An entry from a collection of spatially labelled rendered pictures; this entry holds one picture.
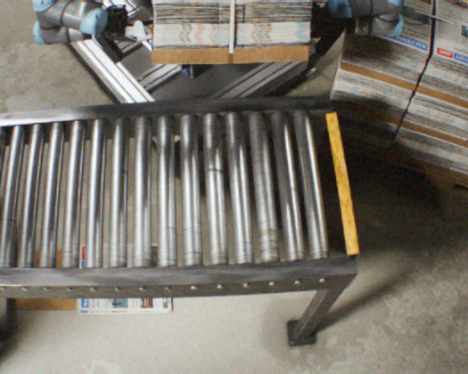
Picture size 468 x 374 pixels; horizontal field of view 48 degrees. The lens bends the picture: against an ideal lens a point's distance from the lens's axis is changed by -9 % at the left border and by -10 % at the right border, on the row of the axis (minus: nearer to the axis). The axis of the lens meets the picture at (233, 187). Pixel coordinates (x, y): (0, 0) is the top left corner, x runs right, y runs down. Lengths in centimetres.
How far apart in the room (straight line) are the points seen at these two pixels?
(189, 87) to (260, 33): 109
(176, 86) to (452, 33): 117
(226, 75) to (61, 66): 88
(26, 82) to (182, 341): 149
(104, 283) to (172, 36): 63
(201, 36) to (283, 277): 62
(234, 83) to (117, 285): 123
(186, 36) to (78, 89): 146
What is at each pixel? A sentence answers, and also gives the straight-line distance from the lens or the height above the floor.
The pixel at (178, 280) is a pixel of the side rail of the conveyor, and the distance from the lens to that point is 144.
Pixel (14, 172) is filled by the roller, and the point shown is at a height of 80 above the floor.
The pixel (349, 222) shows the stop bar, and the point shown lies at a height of 82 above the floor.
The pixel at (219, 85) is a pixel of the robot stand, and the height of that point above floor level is 21.
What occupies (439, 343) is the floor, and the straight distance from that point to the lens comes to 238.
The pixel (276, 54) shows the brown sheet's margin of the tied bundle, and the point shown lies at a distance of 141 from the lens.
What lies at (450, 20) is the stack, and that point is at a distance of 207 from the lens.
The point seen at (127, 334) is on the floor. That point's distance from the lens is 224.
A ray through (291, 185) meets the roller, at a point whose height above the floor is 80.
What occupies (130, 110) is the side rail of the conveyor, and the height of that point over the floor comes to 80.
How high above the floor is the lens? 217
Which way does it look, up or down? 63 degrees down
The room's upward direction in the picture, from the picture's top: 4 degrees clockwise
